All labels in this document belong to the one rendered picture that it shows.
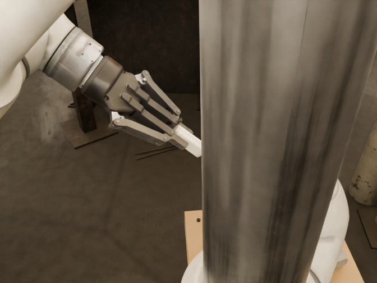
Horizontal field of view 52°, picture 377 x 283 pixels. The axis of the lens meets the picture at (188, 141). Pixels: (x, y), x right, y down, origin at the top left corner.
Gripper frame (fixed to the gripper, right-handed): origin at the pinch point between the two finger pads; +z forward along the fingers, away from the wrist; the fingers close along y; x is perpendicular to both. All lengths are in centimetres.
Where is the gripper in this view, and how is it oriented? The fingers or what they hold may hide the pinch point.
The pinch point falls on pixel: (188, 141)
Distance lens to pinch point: 68.2
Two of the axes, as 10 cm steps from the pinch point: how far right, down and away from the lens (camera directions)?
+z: 7.8, 5.5, 3.0
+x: -5.3, 3.2, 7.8
